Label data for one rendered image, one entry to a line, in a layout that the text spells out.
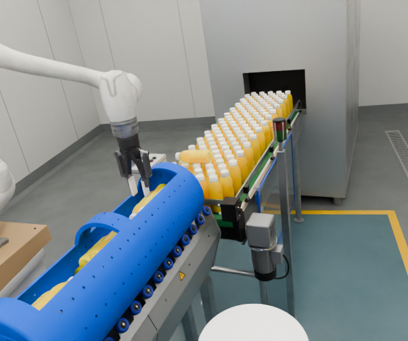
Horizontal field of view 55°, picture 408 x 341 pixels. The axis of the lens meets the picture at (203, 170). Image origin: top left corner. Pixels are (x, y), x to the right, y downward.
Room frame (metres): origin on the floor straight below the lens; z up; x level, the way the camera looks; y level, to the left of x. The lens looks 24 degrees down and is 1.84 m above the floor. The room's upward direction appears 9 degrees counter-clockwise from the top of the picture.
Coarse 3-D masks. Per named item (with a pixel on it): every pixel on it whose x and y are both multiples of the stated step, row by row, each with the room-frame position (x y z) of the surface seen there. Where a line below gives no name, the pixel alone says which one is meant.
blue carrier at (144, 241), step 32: (160, 192) 1.26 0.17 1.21; (192, 192) 1.36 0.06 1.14; (96, 224) 1.08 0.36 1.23; (128, 224) 1.07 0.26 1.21; (160, 224) 1.14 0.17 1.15; (64, 256) 1.07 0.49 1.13; (96, 256) 0.92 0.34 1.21; (128, 256) 0.97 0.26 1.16; (160, 256) 1.08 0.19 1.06; (32, 288) 0.95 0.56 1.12; (64, 288) 0.80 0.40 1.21; (96, 288) 0.84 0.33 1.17; (128, 288) 0.91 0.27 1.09; (0, 320) 0.70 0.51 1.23; (32, 320) 0.71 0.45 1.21; (64, 320) 0.73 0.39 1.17; (96, 320) 0.78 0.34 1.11
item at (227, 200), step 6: (228, 198) 1.52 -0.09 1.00; (234, 198) 1.51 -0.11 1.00; (222, 204) 1.48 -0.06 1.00; (228, 204) 1.47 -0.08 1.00; (234, 204) 1.46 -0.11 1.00; (240, 204) 1.48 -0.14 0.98; (222, 210) 1.48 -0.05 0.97; (228, 210) 1.47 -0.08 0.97; (234, 210) 1.45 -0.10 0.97; (240, 210) 1.48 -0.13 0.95; (222, 216) 1.48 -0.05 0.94; (228, 216) 1.47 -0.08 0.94; (234, 216) 1.45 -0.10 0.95
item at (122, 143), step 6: (120, 138) 1.25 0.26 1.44; (126, 138) 1.24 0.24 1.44; (132, 138) 1.24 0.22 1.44; (138, 138) 1.27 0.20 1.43; (120, 144) 1.24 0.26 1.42; (126, 144) 1.24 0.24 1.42; (132, 144) 1.24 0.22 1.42; (138, 144) 1.26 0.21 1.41; (120, 150) 1.28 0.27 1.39; (126, 150) 1.27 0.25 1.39; (132, 150) 1.26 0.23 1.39; (138, 150) 1.25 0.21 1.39; (138, 156) 1.26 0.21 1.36
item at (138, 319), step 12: (204, 216) 1.49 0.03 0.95; (204, 228) 1.44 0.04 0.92; (192, 240) 1.34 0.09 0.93; (180, 264) 1.22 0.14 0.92; (168, 276) 1.15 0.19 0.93; (156, 288) 1.08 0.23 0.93; (144, 300) 1.02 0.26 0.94; (156, 300) 1.04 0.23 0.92; (144, 312) 0.99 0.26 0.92; (132, 324) 0.93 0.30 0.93; (120, 336) 0.89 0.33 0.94; (132, 336) 0.90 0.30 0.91
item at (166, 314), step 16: (208, 240) 1.42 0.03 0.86; (192, 256) 1.29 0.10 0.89; (208, 256) 1.42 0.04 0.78; (192, 272) 1.25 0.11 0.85; (208, 272) 1.50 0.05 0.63; (176, 288) 1.14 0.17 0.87; (192, 288) 1.29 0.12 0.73; (160, 304) 1.05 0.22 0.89; (176, 304) 1.11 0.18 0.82; (128, 320) 0.96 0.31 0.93; (144, 320) 0.97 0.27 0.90; (160, 320) 1.01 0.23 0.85; (176, 320) 1.17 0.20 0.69; (112, 336) 0.90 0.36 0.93; (144, 336) 0.94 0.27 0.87; (160, 336) 1.02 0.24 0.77
